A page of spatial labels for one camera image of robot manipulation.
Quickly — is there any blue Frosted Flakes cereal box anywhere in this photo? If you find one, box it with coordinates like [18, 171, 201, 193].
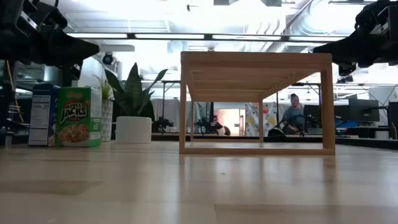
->
[28, 83, 60, 147]

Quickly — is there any wooden slatted shelf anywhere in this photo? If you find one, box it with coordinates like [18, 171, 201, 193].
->
[179, 51, 336, 156]

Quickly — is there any green Apple Jacks cereal box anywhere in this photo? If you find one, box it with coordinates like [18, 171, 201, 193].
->
[55, 86, 103, 147]

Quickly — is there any succulent in patterned pot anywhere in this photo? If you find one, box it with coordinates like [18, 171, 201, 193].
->
[95, 74, 114, 142]

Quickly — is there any person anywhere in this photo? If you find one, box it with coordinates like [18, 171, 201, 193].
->
[281, 93, 308, 136]

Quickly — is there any colourful patterned cloth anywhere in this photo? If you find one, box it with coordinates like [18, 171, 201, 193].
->
[244, 101, 278, 137]

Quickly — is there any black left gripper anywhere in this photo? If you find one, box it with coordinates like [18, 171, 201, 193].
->
[0, 0, 101, 80]

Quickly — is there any pale pink board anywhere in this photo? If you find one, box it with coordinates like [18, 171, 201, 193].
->
[214, 108, 241, 137]

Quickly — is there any yellow cable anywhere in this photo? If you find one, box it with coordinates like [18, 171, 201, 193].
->
[5, 60, 25, 124]

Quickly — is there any long ceiling light strip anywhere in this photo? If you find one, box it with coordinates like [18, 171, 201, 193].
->
[67, 32, 348, 43]

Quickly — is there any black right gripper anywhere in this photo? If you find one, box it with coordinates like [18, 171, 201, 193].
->
[313, 0, 398, 77]

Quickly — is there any dark background monitor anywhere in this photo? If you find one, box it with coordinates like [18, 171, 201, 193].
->
[303, 105, 322, 124]
[348, 98, 381, 123]

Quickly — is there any snake plant in white pot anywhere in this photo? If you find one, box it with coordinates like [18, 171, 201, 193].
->
[104, 62, 169, 144]

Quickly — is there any long dark background table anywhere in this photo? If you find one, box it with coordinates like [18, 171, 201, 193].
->
[151, 133, 398, 150]

